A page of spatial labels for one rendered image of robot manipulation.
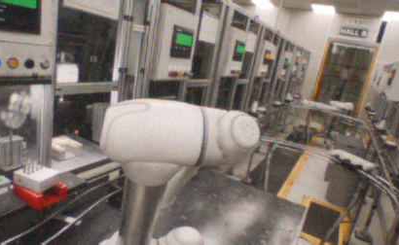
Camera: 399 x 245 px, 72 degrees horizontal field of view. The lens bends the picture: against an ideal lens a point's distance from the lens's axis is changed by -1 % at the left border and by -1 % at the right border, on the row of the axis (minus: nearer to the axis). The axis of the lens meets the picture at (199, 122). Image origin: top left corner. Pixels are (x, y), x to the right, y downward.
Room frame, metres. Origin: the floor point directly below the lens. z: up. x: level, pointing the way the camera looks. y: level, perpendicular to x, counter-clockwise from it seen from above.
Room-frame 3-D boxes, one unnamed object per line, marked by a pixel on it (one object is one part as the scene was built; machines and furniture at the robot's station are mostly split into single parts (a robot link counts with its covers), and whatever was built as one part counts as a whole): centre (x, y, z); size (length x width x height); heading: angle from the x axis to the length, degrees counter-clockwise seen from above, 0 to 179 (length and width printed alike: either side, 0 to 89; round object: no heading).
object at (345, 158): (2.43, -1.44, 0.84); 0.37 x 0.14 x 0.10; 32
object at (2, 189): (0.83, 0.67, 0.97); 0.08 x 0.08 x 0.12; 64
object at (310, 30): (9.50, -1.58, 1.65); 3.78 x 0.08 x 3.30; 64
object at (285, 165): (5.29, -1.93, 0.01); 5.85 x 0.59 x 0.01; 154
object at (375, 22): (8.39, -3.84, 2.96); 1.23 x 0.08 x 0.68; 64
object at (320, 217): (2.74, -1.53, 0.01); 1.00 x 0.55 x 0.01; 154
